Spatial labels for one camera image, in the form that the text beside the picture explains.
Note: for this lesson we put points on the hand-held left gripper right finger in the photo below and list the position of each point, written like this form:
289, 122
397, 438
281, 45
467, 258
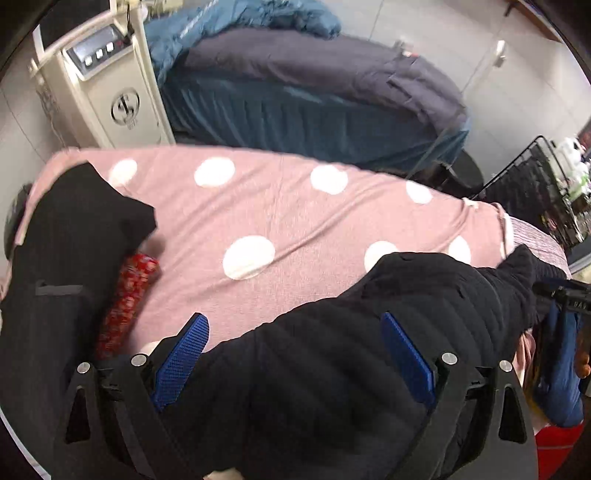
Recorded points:
408, 360

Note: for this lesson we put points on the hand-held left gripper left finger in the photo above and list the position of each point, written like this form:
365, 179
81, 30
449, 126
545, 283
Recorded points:
181, 355

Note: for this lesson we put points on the black quilted jacket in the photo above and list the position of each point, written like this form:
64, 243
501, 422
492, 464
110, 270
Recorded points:
323, 369

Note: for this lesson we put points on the pink striped sheet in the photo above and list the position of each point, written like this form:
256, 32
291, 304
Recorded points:
538, 244

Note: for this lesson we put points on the dark blue cloth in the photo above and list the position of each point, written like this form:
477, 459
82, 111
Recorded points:
561, 369

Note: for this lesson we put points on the red patterned cloth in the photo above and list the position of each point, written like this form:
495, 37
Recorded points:
127, 300

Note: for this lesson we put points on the black metal rack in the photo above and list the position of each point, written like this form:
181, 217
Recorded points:
531, 189

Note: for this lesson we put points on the black garment with pocket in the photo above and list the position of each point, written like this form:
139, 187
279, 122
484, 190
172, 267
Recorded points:
60, 258

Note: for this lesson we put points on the red garment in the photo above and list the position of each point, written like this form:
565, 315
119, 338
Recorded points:
556, 450

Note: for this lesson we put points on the pink polka-dot blanket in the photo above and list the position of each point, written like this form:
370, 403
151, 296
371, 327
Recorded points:
295, 221

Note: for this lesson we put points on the blue bed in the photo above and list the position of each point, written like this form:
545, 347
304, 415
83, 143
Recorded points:
286, 120

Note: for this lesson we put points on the white floor-standing machine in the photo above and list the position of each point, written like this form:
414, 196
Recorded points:
115, 92

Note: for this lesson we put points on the dark grey blanket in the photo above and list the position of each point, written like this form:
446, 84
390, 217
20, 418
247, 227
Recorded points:
314, 64

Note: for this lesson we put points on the blue quilted jacket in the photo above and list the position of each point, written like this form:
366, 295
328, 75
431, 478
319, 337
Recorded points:
217, 23

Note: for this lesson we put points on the wooden wall shelf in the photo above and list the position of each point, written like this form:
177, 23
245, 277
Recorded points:
535, 16

